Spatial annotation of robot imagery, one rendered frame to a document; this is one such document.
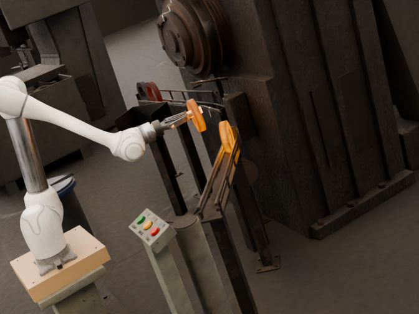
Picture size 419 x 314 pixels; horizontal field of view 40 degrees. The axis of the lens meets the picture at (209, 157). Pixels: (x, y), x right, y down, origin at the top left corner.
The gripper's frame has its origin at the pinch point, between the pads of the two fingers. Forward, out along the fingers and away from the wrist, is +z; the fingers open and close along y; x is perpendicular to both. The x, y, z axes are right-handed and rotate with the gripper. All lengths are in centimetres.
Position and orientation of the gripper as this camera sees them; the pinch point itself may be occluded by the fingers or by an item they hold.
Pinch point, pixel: (194, 112)
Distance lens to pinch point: 264.4
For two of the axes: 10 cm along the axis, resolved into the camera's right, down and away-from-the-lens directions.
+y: 2.5, 3.0, -9.2
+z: 9.1, -4.1, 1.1
